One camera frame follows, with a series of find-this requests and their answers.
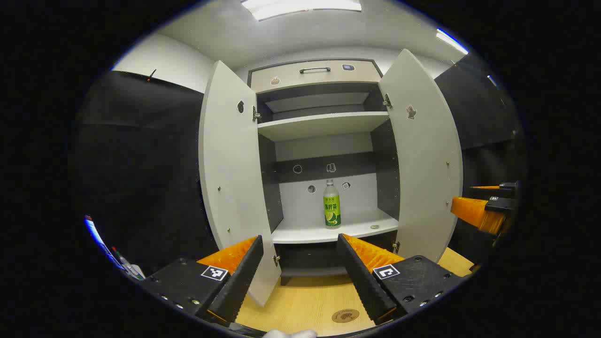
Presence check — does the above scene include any green label bottle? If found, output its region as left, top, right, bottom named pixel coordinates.
left=323, top=179, right=342, bottom=229

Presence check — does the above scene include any large ceiling light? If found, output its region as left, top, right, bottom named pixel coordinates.
left=240, top=0, right=362, bottom=22

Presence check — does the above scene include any white cabinet shelf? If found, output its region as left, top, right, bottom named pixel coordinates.
left=257, top=112, right=390, bottom=142

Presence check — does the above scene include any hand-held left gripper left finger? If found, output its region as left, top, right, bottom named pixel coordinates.
left=141, top=235, right=264, bottom=327

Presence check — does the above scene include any pen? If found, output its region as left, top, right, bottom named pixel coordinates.
left=112, top=246, right=144, bottom=281

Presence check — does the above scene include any beige cabinet drawer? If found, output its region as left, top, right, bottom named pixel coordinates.
left=249, top=59, right=382, bottom=93

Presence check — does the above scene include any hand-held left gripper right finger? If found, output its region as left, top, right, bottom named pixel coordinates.
left=336, top=233, right=468, bottom=325

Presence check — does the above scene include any grey white cabinet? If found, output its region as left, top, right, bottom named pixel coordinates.
left=247, top=58, right=402, bottom=286

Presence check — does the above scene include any white cabinet door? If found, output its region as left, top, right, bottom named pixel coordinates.
left=198, top=60, right=282, bottom=308
left=378, top=48, right=464, bottom=263

